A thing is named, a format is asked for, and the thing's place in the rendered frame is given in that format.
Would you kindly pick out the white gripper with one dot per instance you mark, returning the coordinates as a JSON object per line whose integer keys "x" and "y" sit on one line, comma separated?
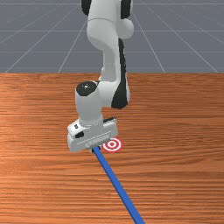
{"x": 93, "y": 134}

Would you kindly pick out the long blue stick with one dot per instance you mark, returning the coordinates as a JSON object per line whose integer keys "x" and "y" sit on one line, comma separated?
{"x": 119, "y": 186}

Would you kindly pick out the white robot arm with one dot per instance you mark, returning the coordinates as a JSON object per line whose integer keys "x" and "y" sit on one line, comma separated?
{"x": 108, "y": 43}

